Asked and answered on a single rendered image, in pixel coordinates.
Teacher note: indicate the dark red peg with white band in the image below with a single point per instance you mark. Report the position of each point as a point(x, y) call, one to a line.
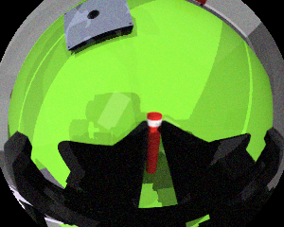
point(153, 140)

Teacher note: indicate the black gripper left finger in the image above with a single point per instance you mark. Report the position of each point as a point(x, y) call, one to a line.
point(124, 160)

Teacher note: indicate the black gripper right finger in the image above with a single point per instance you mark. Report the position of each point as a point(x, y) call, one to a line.
point(190, 158)

